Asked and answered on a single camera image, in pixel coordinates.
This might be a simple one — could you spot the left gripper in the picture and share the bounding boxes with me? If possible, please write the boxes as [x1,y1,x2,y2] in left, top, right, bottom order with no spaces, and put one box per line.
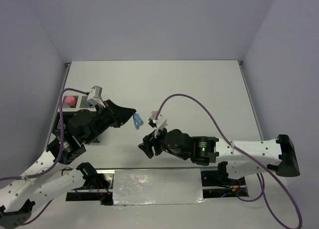
[84,99,137,144]

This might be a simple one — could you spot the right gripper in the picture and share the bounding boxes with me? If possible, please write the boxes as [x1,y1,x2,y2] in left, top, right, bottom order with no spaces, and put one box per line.
[138,123,188,160]

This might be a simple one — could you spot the blue highlighter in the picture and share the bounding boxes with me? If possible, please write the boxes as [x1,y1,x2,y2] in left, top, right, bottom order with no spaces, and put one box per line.
[133,113,144,130]

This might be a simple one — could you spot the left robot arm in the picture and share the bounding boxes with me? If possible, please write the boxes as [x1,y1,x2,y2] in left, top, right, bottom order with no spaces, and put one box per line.
[0,100,136,229]

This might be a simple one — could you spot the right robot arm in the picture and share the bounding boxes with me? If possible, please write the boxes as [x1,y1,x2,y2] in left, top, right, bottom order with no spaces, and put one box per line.
[138,129,300,185]

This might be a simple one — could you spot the white slotted container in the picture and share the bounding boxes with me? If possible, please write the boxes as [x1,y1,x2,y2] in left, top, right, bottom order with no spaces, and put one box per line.
[62,95,95,112]

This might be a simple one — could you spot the pink glue stick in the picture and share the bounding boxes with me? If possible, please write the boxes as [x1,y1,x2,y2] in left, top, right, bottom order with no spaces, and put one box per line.
[65,95,77,107]

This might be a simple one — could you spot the black slotted container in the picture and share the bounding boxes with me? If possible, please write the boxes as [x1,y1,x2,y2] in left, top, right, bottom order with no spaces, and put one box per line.
[51,111,100,144]

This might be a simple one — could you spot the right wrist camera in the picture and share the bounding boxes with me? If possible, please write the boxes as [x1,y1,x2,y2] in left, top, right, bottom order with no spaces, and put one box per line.
[149,112,167,138]

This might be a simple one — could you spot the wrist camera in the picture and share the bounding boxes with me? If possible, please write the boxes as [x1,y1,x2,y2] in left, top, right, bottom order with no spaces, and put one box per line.
[87,85,105,108]
[149,112,167,138]

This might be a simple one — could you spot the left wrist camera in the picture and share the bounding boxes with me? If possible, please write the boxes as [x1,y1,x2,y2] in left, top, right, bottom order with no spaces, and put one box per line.
[87,85,105,108]

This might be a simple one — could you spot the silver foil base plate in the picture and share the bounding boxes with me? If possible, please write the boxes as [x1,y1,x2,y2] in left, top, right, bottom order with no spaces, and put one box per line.
[113,169,205,206]

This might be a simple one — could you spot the black mounting rail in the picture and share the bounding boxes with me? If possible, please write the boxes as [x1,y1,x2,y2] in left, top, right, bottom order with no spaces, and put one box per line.
[65,170,248,206]

